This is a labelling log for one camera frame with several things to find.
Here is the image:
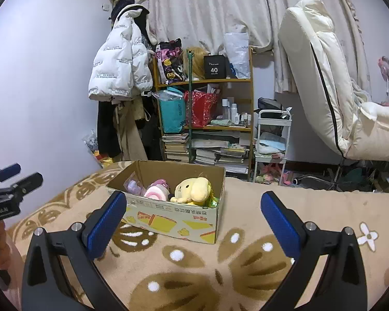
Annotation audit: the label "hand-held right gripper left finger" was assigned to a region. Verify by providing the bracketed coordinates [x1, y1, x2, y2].
[21, 190, 128, 311]

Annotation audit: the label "pile of books and papers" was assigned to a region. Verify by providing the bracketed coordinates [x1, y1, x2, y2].
[191, 133, 250, 174]

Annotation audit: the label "green pole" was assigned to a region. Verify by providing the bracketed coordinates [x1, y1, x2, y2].
[186, 49, 196, 164]

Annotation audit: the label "pink fan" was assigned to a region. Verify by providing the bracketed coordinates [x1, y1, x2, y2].
[378, 56, 389, 99]

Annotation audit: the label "pink square plush toy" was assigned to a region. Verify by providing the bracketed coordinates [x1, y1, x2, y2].
[144, 185, 171, 201]

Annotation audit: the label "pink toys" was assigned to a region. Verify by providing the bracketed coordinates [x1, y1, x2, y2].
[256, 164, 295, 185]

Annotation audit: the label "pale curtain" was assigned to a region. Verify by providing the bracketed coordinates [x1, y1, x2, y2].
[146, 0, 367, 94]

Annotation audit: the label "beige brown printed blanket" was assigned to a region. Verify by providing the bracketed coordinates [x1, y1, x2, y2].
[5, 160, 389, 311]

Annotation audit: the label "printed cardboard box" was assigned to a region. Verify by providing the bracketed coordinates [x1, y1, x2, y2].
[106, 160, 226, 244]

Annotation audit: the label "stack of old books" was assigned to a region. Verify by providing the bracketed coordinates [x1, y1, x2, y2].
[162, 133, 190, 162]

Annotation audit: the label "black hanging garment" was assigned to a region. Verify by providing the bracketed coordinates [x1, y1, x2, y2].
[143, 97, 164, 162]

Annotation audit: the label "purple item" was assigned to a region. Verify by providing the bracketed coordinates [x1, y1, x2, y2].
[123, 178, 148, 196]

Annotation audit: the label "light blue cloth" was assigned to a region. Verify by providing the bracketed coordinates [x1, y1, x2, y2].
[258, 139, 286, 154]

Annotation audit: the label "teal bag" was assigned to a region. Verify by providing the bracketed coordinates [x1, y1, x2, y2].
[158, 87, 187, 134]

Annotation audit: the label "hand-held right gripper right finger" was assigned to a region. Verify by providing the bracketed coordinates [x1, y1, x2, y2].
[260, 190, 367, 311]

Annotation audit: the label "blonde wig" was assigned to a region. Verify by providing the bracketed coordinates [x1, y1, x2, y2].
[180, 47, 208, 81]

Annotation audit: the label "wooden shelf rack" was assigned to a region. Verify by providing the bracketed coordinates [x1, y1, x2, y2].
[152, 48, 255, 182]

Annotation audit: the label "black box with white print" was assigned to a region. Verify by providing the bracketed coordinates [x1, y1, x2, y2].
[204, 55, 227, 80]

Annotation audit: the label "white padded chair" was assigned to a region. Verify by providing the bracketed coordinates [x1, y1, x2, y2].
[278, 0, 389, 192]

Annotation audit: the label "clear bag of small items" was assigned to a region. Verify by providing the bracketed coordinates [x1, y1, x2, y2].
[82, 130, 99, 153]

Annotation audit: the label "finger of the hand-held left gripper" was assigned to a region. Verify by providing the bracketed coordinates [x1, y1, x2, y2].
[0, 163, 22, 188]
[5, 173, 43, 198]

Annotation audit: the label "clear plastic bag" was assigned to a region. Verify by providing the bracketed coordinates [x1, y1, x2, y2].
[224, 32, 251, 79]

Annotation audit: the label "person's left forearm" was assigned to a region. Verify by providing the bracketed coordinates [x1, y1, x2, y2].
[0, 223, 20, 299]

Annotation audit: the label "black coat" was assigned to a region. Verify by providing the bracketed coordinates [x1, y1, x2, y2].
[97, 100, 122, 158]

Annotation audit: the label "yellow dog plush toy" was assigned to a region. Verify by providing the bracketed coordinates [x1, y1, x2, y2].
[174, 176, 213, 206]

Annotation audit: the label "white rolling cart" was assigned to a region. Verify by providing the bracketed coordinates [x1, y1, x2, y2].
[253, 108, 293, 183]

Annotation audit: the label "row of small bottles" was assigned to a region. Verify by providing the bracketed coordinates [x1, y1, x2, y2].
[221, 99, 253, 126]

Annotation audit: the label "beige coat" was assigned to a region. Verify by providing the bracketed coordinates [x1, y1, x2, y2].
[113, 99, 148, 161]

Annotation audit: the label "white puffer jacket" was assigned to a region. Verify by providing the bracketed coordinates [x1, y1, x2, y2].
[88, 4, 154, 102]

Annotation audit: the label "red gift bag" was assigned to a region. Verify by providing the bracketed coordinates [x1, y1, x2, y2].
[184, 90, 218, 128]

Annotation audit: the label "snack bag by wall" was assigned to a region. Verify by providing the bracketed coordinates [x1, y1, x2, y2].
[92, 151, 117, 168]

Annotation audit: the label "black patterned bag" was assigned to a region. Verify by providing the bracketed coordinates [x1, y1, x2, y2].
[156, 39, 186, 85]

